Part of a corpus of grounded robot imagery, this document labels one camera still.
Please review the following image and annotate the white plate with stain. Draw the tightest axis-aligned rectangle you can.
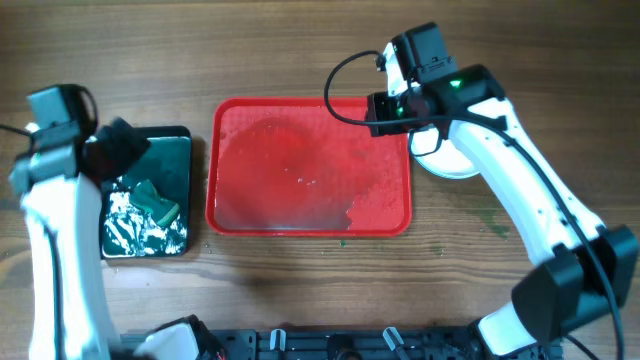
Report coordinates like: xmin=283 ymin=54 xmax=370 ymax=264
xmin=408 ymin=125 xmax=479 ymax=180

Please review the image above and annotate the green scrubbing sponge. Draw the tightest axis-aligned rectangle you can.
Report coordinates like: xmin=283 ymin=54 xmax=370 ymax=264
xmin=129 ymin=180 xmax=180 ymax=228

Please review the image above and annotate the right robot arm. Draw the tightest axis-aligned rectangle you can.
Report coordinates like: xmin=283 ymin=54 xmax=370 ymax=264
xmin=367 ymin=62 xmax=639 ymax=356

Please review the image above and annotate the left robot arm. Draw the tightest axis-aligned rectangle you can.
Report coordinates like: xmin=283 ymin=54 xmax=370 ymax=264
xmin=9 ymin=119 xmax=223 ymax=359

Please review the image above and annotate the black water tray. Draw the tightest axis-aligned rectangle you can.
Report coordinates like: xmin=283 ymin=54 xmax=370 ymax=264
xmin=100 ymin=126 xmax=192 ymax=258

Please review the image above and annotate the red plastic tray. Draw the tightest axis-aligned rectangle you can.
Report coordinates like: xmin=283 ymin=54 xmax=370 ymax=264
xmin=205 ymin=97 xmax=412 ymax=237

